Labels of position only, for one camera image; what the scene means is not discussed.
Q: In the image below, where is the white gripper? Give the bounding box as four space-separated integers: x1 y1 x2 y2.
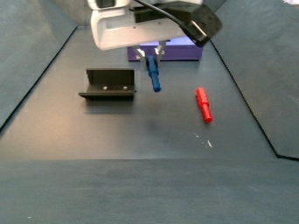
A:
86 0 202 63

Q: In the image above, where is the blue peg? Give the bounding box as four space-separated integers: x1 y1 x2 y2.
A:
145 55 161 92

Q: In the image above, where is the black angle fixture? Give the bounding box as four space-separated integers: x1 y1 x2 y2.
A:
78 68 136 99

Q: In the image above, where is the purple base block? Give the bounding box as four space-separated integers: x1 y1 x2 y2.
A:
126 37 202 61

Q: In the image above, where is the red peg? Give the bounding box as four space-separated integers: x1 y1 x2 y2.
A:
194 87 212 123

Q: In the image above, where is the black camera cable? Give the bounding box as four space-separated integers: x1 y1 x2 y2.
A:
133 0 210 39

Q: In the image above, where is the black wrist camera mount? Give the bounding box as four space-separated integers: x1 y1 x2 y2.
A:
132 0 221 47

